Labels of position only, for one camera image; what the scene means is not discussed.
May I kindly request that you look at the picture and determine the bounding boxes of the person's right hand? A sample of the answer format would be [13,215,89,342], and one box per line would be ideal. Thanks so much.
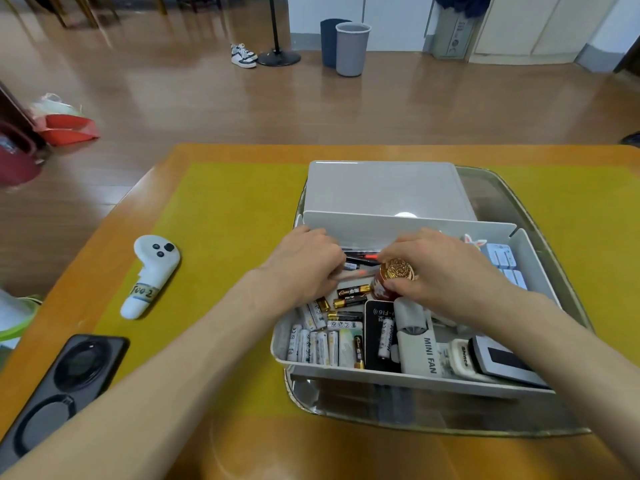
[377,228,519,331]

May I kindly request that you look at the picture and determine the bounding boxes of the person's left hand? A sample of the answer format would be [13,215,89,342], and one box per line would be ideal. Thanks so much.
[259,225,347,308]

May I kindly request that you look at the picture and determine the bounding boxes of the bundle of black pens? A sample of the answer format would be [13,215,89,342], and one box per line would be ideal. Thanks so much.
[342,247,383,275]

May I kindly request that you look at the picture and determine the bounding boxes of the red cylindrical can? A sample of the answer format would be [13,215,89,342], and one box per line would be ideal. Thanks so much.
[372,258,417,301]

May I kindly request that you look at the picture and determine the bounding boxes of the white storage box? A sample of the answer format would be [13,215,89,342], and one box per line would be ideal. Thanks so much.
[270,210,563,399]

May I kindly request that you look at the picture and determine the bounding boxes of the white camera device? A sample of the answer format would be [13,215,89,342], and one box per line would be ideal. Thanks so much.
[397,322,443,377]

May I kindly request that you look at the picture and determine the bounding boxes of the white remote control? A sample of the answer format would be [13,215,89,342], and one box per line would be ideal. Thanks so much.
[437,338,506,383]

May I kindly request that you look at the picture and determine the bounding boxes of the pile of small batteries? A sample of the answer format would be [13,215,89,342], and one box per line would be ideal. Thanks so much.
[285,284,396,371]

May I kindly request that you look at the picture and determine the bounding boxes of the black WiFi device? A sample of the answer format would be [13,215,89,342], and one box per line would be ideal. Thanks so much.
[363,299,402,373]

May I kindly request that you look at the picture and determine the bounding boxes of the white box lid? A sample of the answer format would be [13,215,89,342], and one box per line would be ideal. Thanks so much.
[303,160,479,223]

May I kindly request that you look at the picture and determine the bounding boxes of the person's left forearm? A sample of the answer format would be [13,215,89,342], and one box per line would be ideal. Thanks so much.
[0,269,301,480]

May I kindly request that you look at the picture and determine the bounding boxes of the person's right forearm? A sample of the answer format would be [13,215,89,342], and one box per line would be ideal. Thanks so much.
[479,289,640,475]

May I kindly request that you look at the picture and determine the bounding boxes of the yellow table mat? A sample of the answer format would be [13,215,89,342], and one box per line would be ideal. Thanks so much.
[95,163,640,421]

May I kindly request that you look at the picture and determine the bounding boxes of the stainless steel tray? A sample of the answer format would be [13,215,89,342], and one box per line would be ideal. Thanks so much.
[283,166,596,439]

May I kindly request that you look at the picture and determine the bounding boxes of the white handheld controller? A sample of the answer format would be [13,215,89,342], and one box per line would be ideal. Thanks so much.
[119,235,181,321]

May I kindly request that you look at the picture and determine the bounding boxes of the black coat stand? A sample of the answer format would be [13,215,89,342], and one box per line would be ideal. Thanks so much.
[257,0,302,67]

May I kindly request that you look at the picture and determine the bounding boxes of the gray trash bin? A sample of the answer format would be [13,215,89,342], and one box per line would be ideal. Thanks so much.
[335,21,373,77]

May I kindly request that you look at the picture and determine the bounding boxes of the dark blue trash bin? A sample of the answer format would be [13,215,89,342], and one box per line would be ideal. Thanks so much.
[319,18,353,69]

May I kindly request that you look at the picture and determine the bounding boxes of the gray metal safe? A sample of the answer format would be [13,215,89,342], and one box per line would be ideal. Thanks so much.
[431,7,479,61]

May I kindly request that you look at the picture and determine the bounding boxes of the white built-in wardrobe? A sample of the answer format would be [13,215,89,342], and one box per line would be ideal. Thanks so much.
[287,0,441,52]

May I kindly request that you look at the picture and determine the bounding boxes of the cream two-door cabinet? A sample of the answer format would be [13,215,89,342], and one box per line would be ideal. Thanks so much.
[467,0,623,65]

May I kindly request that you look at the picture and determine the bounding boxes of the red plastic bag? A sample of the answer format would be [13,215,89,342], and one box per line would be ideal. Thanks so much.
[29,93,101,147]

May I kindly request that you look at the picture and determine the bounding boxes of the black smartphone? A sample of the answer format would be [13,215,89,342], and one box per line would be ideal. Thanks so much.
[0,334,131,475]

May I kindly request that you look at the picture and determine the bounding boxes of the navy folded umbrella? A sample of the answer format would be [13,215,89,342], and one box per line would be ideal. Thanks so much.
[433,0,493,19]

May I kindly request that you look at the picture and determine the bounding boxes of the dark brown door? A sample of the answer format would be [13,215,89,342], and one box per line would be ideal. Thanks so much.
[612,24,640,78]

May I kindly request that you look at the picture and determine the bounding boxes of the green and white chair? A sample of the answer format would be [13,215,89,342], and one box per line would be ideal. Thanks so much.
[0,289,43,365]

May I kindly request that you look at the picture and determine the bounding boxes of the maroon plastic bucket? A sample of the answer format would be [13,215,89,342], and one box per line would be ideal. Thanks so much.
[0,119,46,188]

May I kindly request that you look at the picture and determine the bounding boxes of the dark wooden cabinet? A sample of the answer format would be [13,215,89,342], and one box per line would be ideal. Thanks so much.
[0,79,36,145]

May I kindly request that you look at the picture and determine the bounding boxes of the wooden chair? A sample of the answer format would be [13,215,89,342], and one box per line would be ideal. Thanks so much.
[45,0,121,31]

